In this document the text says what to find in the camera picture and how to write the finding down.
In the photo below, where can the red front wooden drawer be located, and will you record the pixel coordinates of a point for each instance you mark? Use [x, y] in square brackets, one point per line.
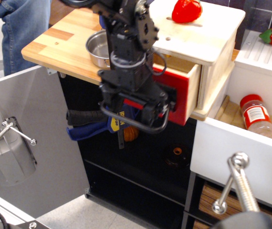
[180, 74]

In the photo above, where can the blue Irwin bar clamp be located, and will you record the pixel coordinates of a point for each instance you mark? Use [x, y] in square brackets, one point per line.
[89, 123]

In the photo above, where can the red toy bell pepper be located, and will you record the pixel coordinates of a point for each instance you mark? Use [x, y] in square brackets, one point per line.
[186, 11]

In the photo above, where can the light wooden box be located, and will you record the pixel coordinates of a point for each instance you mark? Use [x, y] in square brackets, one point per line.
[208, 41]

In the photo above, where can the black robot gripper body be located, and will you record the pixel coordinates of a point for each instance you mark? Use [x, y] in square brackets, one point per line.
[136, 78]

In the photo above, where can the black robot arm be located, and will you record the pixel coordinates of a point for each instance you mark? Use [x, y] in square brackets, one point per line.
[131, 34]

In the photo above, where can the white open kitchen drawer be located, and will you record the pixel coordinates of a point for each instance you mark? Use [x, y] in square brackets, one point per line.
[215, 141]

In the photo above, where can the black toy kitchen cabinet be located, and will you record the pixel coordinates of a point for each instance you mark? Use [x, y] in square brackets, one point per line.
[137, 181]

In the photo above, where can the small orange toy pumpkin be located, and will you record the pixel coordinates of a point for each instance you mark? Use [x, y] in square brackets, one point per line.
[131, 133]

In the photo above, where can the red lid spice jar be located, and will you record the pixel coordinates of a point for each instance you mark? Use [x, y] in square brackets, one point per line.
[255, 115]

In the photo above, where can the dark round toy with orange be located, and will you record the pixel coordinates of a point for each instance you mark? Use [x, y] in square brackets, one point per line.
[177, 156]

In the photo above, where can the white dish drainer sink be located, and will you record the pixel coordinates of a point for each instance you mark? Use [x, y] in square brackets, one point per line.
[252, 73]

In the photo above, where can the person in blue jeans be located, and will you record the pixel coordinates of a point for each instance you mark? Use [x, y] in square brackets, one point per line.
[24, 21]

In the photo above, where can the silver screw clamp right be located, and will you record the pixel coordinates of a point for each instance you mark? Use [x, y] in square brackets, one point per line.
[251, 216]

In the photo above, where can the grey open cabinet door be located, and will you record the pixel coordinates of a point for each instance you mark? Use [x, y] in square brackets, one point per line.
[40, 166]

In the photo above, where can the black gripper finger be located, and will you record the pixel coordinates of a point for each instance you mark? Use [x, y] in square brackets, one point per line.
[155, 113]
[112, 101]

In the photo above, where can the stainless steel pot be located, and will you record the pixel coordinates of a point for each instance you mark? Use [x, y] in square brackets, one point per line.
[97, 47]

